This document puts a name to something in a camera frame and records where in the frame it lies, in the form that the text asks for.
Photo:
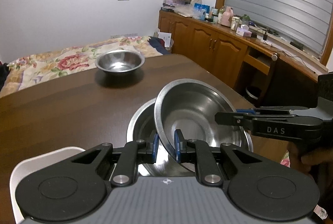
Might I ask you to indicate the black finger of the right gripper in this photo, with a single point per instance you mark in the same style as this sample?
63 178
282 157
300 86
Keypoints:
237 118

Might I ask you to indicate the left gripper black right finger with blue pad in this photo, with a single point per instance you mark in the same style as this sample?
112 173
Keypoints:
198 153

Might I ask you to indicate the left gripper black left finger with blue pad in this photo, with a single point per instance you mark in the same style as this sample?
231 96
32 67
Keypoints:
127 159

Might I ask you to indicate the large steel bowl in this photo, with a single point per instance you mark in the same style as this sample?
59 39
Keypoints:
142 126

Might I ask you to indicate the medium steel bowl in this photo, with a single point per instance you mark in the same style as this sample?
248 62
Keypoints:
190 106

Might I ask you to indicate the small steel bowl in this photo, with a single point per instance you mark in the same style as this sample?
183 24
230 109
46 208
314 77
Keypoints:
120 62

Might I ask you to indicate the white floral tray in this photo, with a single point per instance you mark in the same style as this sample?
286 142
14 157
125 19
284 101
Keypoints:
33 164

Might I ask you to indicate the wooden sideboard cabinet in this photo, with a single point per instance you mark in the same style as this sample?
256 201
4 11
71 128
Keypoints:
263 74

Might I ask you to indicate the pink kettle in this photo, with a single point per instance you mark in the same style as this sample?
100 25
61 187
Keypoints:
226 17

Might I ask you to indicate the blue picture card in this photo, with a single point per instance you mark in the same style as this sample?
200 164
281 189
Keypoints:
202 10

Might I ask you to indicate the floral bed quilt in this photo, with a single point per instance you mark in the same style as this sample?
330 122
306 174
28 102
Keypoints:
38 68

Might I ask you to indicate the dark clothes on bed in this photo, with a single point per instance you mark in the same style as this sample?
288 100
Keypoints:
4 72

